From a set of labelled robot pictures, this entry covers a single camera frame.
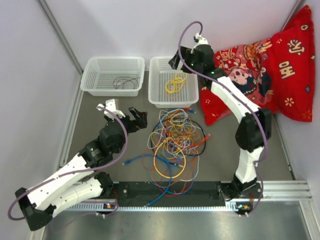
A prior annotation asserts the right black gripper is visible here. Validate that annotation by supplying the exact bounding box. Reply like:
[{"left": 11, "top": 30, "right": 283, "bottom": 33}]
[{"left": 168, "top": 47, "right": 203, "bottom": 76}]

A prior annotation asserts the thin yellow wire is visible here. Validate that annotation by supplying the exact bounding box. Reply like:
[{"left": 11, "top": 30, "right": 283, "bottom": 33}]
[{"left": 164, "top": 71, "right": 188, "bottom": 94}]

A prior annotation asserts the thin dark brown wire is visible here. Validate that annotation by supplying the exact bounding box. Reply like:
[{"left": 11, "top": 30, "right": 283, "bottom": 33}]
[{"left": 112, "top": 76, "right": 141, "bottom": 90}]

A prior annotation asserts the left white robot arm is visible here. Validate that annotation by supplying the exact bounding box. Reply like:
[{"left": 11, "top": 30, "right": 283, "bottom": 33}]
[{"left": 15, "top": 105, "right": 148, "bottom": 231}]

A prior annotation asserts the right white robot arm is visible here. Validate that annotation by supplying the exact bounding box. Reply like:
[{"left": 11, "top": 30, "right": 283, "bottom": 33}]
[{"left": 168, "top": 43, "right": 272, "bottom": 199}]

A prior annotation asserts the right white plastic basket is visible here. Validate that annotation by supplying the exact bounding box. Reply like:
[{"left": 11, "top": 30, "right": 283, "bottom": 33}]
[{"left": 148, "top": 56, "right": 199, "bottom": 109}]

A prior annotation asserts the white plastic basket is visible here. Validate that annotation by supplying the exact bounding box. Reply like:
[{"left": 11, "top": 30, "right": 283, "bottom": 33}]
[
  {"left": 80, "top": 56, "right": 145, "bottom": 97},
  {"left": 148, "top": 56, "right": 199, "bottom": 109}
]

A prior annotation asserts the left white plastic basket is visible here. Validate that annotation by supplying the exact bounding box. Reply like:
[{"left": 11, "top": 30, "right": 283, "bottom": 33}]
[{"left": 80, "top": 56, "right": 145, "bottom": 97}]

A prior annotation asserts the red patterned pillow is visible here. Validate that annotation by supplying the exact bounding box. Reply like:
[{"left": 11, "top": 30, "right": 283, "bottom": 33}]
[{"left": 214, "top": 5, "right": 316, "bottom": 122}]

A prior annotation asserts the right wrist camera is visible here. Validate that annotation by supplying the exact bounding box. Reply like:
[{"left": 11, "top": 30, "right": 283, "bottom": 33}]
[{"left": 193, "top": 32, "right": 209, "bottom": 48}]

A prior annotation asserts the white thin cable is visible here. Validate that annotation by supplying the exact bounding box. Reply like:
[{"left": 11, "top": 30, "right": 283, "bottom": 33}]
[{"left": 147, "top": 129, "right": 201, "bottom": 182}]

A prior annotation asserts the orange thin cable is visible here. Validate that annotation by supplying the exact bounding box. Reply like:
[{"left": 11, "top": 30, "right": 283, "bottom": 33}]
[{"left": 141, "top": 149, "right": 198, "bottom": 196}]

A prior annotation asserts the red ethernet cable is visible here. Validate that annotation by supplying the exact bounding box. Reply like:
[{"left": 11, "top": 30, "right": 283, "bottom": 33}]
[{"left": 189, "top": 133, "right": 211, "bottom": 148}]

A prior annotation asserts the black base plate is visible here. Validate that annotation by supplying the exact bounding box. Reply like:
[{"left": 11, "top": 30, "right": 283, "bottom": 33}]
[{"left": 97, "top": 181, "right": 231, "bottom": 200}]

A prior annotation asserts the white slotted cable duct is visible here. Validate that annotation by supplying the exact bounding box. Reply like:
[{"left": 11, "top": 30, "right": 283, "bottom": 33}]
[{"left": 58, "top": 201, "right": 251, "bottom": 213}]

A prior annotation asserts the aluminium frame rail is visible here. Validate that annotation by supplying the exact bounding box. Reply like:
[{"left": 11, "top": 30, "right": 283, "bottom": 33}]
[{"left": 262, "top": 180, "right": 312, "bottom": 202}]

